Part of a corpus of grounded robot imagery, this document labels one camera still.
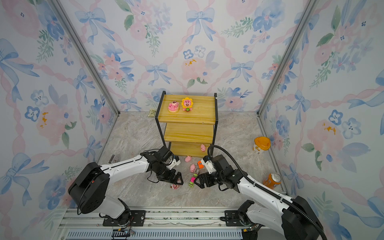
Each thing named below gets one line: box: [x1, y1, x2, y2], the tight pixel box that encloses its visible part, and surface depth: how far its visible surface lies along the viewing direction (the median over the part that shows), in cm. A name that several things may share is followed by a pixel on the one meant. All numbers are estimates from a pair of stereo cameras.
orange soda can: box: [263, 172, 282, 190], surface depth 78 cm
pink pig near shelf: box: [184, 155, 192, 163], surface depth 95 cm
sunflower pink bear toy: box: [181, 97, 193, 112], surface depth 73 cm
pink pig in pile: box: [189, 164, 196, 173], surface depth 91 cm
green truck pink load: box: [188, 177, 196, 188], surface depth 85 cm
